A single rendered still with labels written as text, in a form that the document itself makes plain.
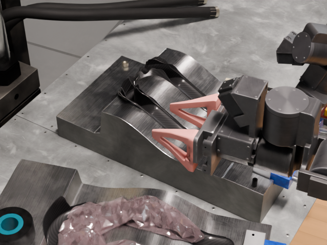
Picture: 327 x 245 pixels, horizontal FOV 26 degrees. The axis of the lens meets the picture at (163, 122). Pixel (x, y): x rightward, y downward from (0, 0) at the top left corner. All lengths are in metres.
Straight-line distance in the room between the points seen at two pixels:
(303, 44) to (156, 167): 0.41
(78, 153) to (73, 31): 1.82
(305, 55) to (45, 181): 0.54
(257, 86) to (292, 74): 0.85
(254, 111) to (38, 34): 2.48
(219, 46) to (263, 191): 0.60
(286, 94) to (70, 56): 2.30
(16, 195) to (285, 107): 0.61
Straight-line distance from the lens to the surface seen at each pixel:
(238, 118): 0.95
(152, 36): 1.90
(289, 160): 0.97
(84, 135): 1.55
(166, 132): 1.00
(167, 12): 1.88
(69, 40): 3.29
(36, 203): 1.33
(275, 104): 0.93
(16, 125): 1.66
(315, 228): 1.45
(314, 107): 0.93
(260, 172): 1.40
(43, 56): 3.20
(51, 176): 1.37
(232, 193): 1.40
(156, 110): 1.49
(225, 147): 0.98
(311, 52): 1.29
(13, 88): 1.79
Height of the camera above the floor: 1.89
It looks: 42 degrees down
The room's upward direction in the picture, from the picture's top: straight up
